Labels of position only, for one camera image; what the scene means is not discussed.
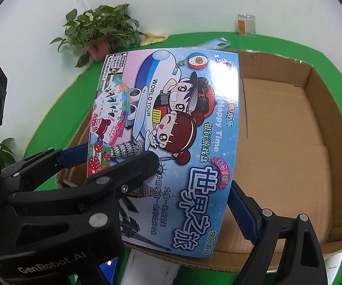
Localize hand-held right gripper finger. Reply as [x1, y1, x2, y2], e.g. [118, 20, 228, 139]
[228, 180, 329, 285]

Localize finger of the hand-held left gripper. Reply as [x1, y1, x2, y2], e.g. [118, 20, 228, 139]
[0, 143, 89, 198]
[6, 151, 160, 214]

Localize cartoon board game box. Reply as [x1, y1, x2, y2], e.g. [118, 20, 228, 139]
[87, 48, 240, 257]

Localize brown cardboard box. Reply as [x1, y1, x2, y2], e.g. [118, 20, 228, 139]
[57, 47, 342, 274]

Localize green leafy plant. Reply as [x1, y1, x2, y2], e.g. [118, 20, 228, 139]
[0, 137, 17, 171]

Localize white rectangular case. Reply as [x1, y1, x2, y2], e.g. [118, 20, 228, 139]
[129, 248, 179, 285]

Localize potted green plant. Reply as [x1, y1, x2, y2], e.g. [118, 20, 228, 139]
[50, 4, 145, 68]

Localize yellow flat scrap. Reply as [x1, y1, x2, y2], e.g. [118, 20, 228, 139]
[144, 32, 171, 47]

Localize light blue phone case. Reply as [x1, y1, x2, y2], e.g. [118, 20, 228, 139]
[198, 37, 231, 50]

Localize glass jar with orange label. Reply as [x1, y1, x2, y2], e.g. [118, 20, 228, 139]
[237, 14, 256, 37]

